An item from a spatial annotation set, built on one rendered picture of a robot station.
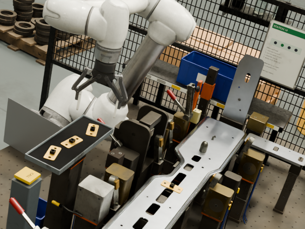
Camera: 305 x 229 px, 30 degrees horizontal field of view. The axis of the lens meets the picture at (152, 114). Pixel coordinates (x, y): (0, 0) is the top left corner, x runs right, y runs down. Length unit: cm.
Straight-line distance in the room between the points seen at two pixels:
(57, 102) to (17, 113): 19
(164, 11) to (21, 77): 274
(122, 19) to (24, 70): 326
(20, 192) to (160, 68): 144
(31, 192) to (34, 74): 326
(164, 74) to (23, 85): 206
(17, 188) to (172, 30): 98
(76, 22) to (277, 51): 133
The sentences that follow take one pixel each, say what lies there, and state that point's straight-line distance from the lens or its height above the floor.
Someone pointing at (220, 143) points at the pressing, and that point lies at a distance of 258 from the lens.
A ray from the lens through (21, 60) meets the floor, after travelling 527.
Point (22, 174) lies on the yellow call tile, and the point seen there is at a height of 116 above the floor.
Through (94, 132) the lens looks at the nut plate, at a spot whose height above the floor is 116.
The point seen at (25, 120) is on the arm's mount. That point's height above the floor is 88.
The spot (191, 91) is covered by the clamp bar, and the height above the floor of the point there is 119.
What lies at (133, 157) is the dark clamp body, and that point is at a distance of 216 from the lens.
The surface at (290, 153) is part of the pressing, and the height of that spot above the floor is 100.
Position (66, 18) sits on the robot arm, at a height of 158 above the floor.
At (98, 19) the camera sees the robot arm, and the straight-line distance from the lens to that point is 189.
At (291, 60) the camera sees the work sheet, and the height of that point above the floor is 129.
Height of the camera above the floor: 225
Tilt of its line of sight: 28 degrees down
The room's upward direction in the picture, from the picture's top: 14 degrees clockwise
